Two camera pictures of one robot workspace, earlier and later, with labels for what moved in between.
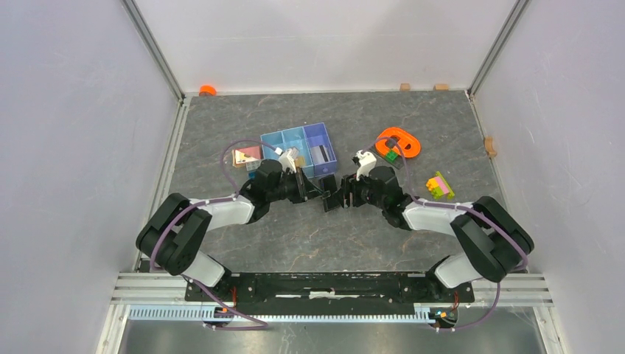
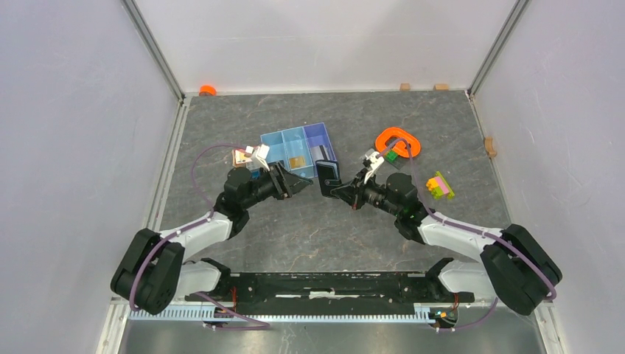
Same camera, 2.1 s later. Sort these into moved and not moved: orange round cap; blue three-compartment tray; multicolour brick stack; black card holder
Moved: black card holder
Not moved: orange round cap; blue three-compartment tray; multicolour brick stack
